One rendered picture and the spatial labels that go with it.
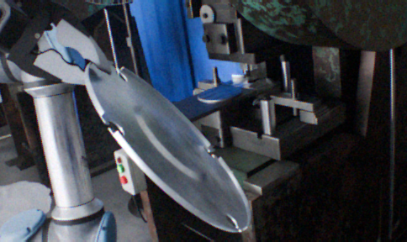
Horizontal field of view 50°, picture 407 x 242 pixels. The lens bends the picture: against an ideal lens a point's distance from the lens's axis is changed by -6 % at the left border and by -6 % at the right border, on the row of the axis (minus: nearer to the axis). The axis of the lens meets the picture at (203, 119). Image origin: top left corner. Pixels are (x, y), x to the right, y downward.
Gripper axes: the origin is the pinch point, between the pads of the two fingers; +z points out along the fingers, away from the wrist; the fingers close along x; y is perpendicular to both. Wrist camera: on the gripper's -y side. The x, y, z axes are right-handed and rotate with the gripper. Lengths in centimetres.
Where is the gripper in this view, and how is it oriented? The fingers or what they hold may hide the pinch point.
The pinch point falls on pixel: (99, 73)
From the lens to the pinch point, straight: 57.5
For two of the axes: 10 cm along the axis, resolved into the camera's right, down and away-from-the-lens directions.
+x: -5.7, 8.2, 0.9
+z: 7.7, 4.9, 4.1
